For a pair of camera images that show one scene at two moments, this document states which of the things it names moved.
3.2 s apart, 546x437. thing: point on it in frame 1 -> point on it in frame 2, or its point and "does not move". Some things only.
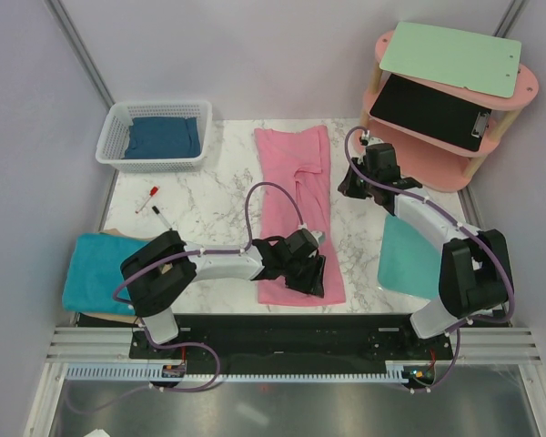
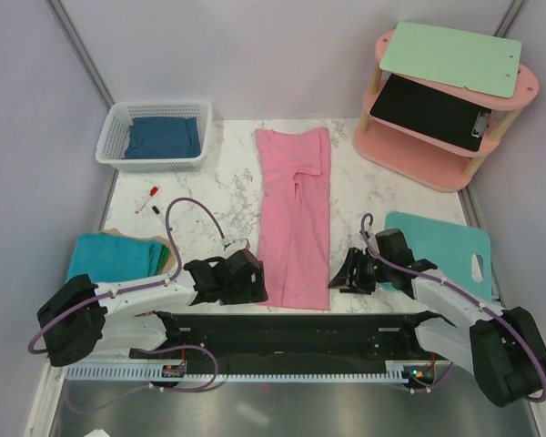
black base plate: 293,340 does not move
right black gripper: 348,188 -> 355,283
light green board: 484,64 does not move
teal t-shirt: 94,273 does not move
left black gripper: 313,283 -> 254,291
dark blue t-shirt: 163,137 does not move
